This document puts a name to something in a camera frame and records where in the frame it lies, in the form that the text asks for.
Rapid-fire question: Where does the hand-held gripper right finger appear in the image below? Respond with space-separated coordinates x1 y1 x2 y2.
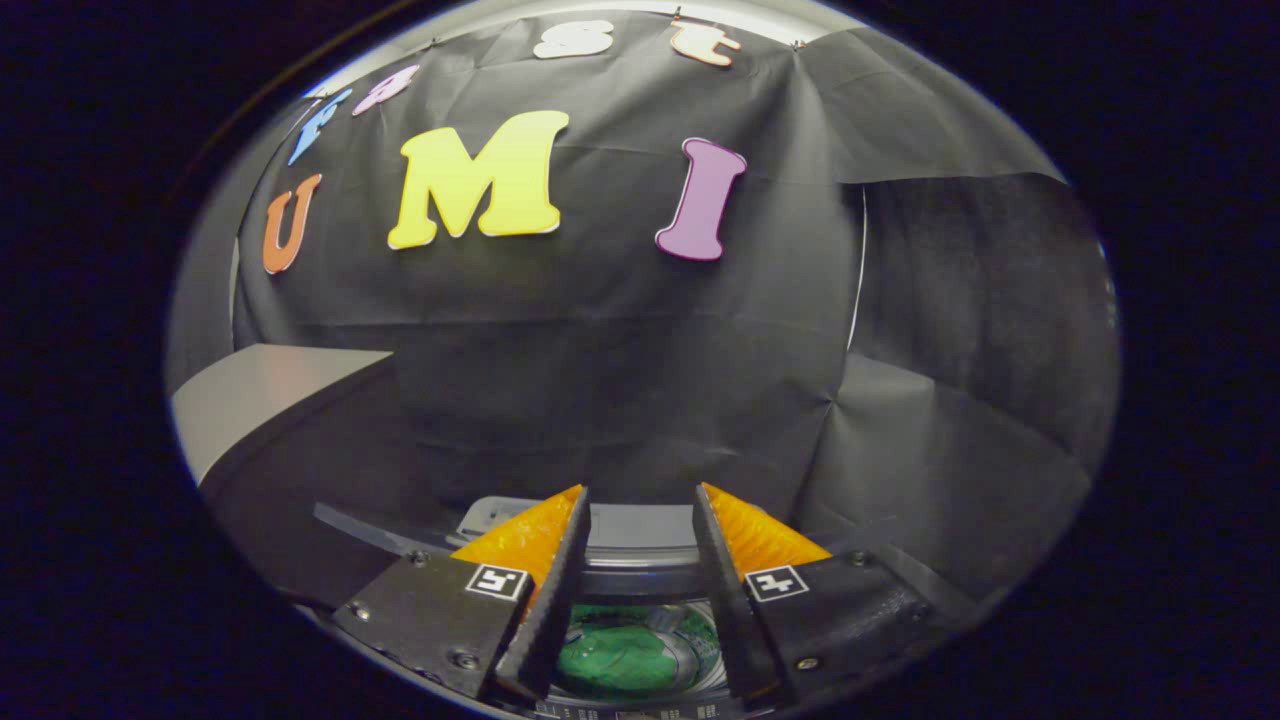
692 482 976 706

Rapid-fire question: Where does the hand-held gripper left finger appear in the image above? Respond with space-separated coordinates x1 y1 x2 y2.
330 485 591 703

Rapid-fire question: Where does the green polo shirt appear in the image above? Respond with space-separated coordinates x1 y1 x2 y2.
555 603 723 701

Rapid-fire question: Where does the grey washing machine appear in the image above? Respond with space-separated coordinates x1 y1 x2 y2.
455 495 801 719

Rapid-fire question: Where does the black backdrop cloth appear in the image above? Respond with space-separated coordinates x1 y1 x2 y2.
165 10 1121 601

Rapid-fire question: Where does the grey cabinet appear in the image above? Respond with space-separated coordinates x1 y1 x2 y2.
170 343 451 601

